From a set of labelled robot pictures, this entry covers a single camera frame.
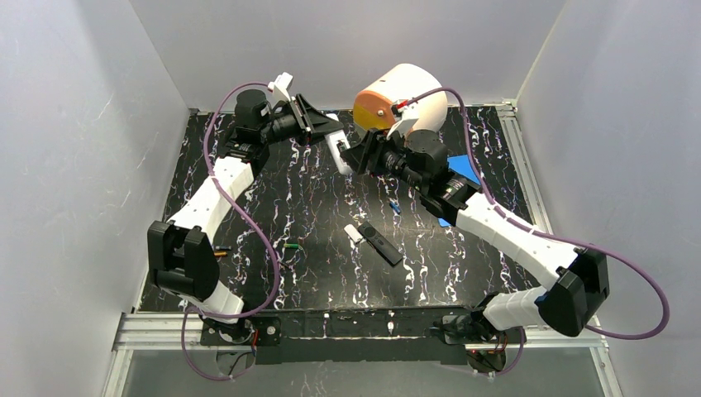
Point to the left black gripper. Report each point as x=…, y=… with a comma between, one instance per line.
x=302, y=115

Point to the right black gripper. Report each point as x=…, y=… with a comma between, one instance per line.
x=370, y=155

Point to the white remote control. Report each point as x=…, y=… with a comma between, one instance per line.
x=337, y=142

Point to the white battery cover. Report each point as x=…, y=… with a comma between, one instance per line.
x=353, y=233

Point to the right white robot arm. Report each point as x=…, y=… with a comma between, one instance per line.
x=573, y=282

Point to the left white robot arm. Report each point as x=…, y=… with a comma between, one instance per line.
x=181, y=259

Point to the black remote control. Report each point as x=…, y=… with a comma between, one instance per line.
x=380, y=244

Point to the round white drawer cabinet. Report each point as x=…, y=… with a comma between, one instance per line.
x=372, y=105

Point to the blue battery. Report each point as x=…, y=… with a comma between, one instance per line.
x=395, y=207

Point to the blue rectangular pad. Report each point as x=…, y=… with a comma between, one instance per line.
x=462, y=166

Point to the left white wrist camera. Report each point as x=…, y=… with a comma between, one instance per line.
x=279, y=88

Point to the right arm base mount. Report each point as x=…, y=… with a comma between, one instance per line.
x=500, y=351

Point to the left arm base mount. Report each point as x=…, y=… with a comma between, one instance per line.
x=238, y=344

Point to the aluminium frame rail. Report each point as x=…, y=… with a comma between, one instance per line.
x=147, y=359

